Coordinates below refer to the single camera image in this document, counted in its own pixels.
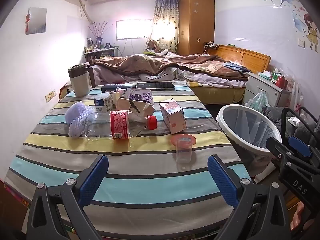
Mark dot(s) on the black chair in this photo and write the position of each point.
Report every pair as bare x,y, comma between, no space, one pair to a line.
283,120

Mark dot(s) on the brown paper bag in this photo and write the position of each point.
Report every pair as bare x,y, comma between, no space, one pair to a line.
140,107

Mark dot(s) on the pink printed carton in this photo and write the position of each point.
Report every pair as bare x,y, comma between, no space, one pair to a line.
172,120

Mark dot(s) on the window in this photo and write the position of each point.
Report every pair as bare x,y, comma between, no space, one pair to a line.
132,28

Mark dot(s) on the clear plastic cup red lid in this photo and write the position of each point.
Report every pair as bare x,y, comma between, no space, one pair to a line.
183,152

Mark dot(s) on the green plastic bag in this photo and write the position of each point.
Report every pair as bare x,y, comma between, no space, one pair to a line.
258,102

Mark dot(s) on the dark blue glasses case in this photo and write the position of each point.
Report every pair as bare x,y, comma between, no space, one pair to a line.
110,88

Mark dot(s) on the wall socket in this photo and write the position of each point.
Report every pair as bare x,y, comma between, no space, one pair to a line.
50,95

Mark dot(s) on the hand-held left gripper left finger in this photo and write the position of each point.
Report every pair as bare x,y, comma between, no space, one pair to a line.
93,177

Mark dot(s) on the wooden wardrobe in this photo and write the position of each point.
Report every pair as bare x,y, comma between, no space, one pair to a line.
196,25

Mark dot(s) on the white trash bin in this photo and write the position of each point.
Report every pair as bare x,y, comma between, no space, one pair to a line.
250,130

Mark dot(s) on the white light switch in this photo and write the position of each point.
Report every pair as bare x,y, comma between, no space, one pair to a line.
301,42

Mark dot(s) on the cluttered shelf desk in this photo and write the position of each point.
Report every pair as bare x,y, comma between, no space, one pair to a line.
100,53

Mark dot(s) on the white nightstand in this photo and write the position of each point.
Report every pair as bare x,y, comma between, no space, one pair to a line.
260,85

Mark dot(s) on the grey clothes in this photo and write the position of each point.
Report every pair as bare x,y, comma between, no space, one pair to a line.
272,115

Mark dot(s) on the green tissue box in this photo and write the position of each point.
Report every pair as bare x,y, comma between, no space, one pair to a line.
265,74

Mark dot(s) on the brown teddy bear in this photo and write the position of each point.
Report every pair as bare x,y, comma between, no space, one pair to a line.
153,46

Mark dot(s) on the person's right hand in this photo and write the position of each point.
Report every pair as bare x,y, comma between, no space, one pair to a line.
297,216

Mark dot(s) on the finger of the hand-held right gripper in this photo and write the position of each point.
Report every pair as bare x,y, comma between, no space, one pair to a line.
300,147
277,147

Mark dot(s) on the power strip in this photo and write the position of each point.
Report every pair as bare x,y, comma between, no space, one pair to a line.
212,45

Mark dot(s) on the purple foam fruit net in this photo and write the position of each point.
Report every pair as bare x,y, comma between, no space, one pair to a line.
75,115

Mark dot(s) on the clear plastic bottle red label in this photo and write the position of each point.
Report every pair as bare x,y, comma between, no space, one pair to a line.
120,125

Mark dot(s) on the lilac quilt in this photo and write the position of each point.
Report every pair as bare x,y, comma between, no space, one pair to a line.
212,80

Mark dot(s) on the white carton with blue label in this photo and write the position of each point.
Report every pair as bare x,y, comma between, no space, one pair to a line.
102,103

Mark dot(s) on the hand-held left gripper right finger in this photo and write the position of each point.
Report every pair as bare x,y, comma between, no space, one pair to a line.
222,180

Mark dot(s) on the cartoon girl wall sticker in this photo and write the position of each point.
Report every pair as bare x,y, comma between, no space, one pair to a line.
311,32

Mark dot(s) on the wooden bed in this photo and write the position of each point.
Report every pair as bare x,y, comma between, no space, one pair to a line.
217,93

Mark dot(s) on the wall poster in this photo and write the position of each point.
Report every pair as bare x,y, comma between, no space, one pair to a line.
36,20

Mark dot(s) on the pale blue wall sticker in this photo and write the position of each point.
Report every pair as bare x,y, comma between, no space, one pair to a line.
298,22

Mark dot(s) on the black tablet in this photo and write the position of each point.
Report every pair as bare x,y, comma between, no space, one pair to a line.
155,85

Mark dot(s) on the patterned curtain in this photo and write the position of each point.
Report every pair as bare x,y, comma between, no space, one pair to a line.
165,17

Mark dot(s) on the brown blanket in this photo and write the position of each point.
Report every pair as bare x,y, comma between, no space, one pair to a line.
150,65

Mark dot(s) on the vase of purple branches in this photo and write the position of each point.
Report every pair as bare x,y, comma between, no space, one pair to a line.
97,33

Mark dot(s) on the folded blue clothing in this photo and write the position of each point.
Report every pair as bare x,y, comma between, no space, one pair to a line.
235,67

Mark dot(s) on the white plastic bag red print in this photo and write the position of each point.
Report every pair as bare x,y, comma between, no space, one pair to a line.
296,97

